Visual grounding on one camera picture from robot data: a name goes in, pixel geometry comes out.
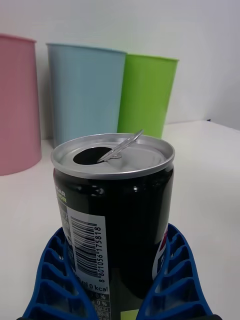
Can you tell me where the pink plastic bin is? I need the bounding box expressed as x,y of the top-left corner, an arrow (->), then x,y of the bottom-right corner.
0,33 -> 43,177

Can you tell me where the pale blue plastic bin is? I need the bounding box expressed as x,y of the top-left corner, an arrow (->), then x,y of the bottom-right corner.
45,42 -> 127,149

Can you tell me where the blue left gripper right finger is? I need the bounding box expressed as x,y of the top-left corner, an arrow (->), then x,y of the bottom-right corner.
134,223 -> 223,320

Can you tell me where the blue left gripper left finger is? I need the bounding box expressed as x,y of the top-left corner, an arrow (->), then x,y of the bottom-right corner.
16,226 -> 100,320

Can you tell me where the green plastic bin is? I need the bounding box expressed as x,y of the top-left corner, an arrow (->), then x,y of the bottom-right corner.
116,52 -> 180,140

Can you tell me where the black drink can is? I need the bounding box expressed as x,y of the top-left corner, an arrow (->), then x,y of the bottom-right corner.
50,129 -> 175,320

